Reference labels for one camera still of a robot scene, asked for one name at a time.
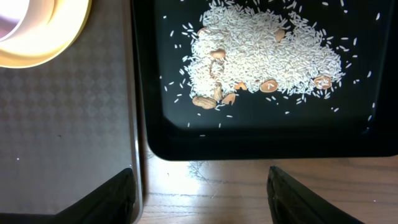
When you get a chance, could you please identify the yellow round plate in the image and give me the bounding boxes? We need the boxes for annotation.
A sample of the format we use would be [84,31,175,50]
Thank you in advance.
[1,0,92,68]

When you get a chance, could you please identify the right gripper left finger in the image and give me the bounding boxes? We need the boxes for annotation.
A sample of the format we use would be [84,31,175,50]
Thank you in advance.
[1,168,136,224]

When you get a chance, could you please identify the brown plastic serving tray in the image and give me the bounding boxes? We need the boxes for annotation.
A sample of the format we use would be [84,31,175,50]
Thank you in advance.
[1,1,143,223]

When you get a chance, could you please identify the white pink bowl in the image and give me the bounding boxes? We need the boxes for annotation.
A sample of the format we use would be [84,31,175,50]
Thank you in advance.
[1,0,55,42]

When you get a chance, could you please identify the black waste tray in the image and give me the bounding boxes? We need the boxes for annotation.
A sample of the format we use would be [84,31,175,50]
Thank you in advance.
[132,1,397,161]

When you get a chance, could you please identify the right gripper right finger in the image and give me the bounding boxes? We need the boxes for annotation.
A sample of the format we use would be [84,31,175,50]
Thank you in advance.
[267,166,363,224]

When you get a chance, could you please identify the rice and nut scraps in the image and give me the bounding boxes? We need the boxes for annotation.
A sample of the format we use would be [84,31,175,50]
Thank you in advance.
[160,0,382,138]

